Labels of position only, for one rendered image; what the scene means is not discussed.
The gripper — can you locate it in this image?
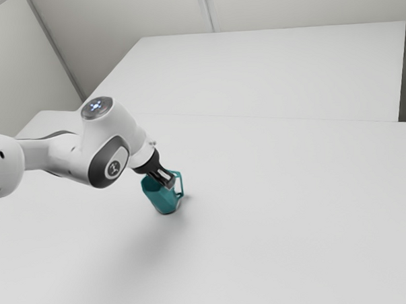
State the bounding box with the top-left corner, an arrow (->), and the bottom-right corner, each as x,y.
131,152 -> 179,192

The teal faceted mug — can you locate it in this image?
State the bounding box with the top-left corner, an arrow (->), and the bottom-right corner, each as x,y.
140,169 -> 187,216

